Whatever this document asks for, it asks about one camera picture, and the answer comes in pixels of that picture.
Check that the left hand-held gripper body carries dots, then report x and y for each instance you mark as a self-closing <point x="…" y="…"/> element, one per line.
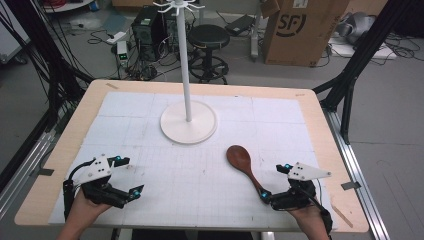
<point x="96" y="170"/>

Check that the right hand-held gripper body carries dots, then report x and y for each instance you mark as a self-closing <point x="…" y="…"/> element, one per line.
<point x="295" y="198"/>

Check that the brown wooden spoon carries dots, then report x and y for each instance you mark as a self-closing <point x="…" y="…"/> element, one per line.
<point x="240" y="160"/>

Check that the white hook stand rack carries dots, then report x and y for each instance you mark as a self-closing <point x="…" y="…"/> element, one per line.
<point x="188" y="123"/>

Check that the person's right hand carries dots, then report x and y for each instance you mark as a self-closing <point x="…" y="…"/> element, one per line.
<point x="308" y="215"/>

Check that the person's left hand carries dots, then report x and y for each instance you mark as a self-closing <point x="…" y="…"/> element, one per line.
<point x="85" y="208"/>

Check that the white table leg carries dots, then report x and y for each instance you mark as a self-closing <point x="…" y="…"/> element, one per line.
<point x="267" y="236"/>

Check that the thin wooden stick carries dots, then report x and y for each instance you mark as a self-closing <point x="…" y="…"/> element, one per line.
<point x="341" y="216"/>

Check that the black tape piece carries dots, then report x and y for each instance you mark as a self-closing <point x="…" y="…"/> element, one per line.
<point x="46" y="172"/>

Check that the white grid mat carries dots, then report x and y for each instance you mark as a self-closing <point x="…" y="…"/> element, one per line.
<point x="186" y="186"/>

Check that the grey tape piece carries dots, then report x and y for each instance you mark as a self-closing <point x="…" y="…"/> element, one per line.
<point x="350" y="185"/>

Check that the white device with green light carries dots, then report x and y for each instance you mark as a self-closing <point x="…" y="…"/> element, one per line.
<point x="122" y="51"/>

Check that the white power strip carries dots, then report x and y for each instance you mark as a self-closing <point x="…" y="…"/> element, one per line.
<point x="116" y="37"/>

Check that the black computer tower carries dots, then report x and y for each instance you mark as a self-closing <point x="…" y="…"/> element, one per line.
<point x="146" y="36"/>

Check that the large cardboard box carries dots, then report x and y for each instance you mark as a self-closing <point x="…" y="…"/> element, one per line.
<point x="300" y="40"/>

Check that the white flat board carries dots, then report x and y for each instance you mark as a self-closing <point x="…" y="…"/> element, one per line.
<point x="346" y="50"/>

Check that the black flat device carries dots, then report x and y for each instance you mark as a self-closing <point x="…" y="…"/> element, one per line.
<point x="240" y="24"/>

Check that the black round stool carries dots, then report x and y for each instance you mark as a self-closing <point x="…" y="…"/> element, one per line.
<point x="208" y="36"/>

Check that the silver grey machine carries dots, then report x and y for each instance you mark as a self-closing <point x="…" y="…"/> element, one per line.
<point x="355" y="26"/>

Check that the aluminium rail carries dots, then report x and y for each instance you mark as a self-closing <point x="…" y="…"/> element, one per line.
<point x="356" y="173"/>
<point x="23" y="173"/>

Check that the white metal post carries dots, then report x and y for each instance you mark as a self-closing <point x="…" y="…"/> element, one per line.
<point x="255" y="40"/>

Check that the black metal frame strut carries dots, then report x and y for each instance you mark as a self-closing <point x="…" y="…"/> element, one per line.
<point x="358" y="60"/>

